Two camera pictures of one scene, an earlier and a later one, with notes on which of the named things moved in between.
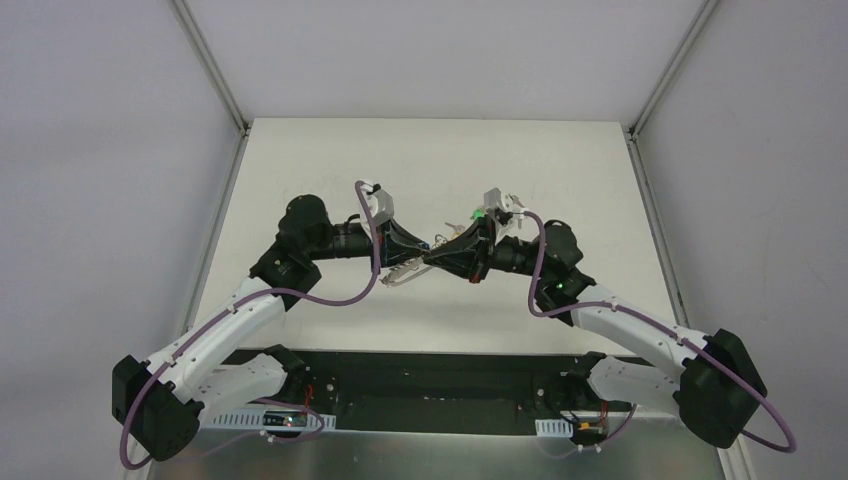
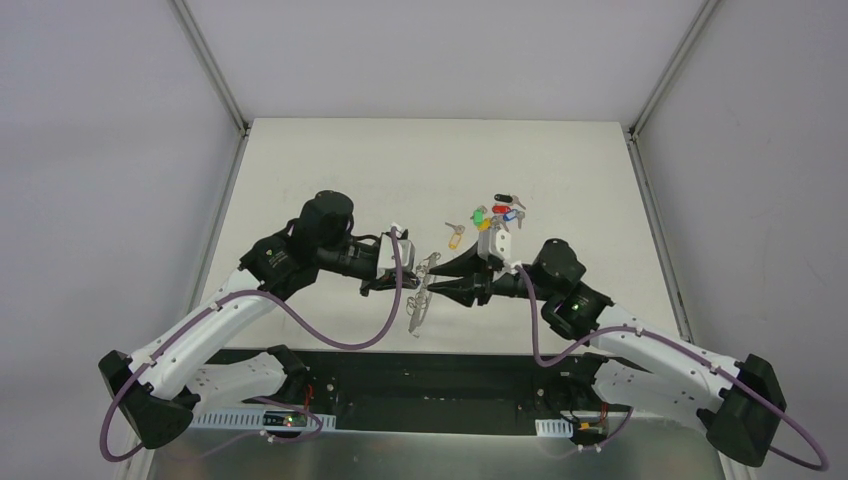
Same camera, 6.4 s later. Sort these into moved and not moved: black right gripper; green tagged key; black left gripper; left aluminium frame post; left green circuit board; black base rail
Moved: black left gripper; black right gripper
Not moved: green tagged key; left aluminium frame post; black base rail; left green circuit board
